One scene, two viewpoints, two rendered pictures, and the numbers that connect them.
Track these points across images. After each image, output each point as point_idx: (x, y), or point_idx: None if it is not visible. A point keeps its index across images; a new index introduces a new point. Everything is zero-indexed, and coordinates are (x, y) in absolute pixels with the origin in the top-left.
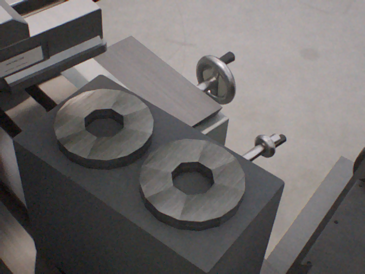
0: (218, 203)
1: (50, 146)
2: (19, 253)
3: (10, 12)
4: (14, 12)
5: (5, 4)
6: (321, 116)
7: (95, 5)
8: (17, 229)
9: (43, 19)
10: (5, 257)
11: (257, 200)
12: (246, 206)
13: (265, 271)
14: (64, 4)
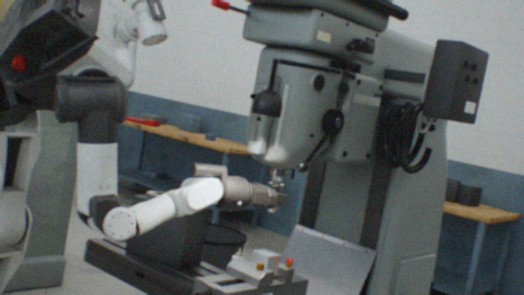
0: (154, 191)
1: None
2: (205, 264)
3: (236, 262)
4: (235, 265)
5: (241, 268)
6: None
7: (199, 279)
8: (208, 268)
9: (223, 277)
10: (210, 264)
11: (143, 194)
12: (146, 194)
13: (120, 252)
14: (215, 280)
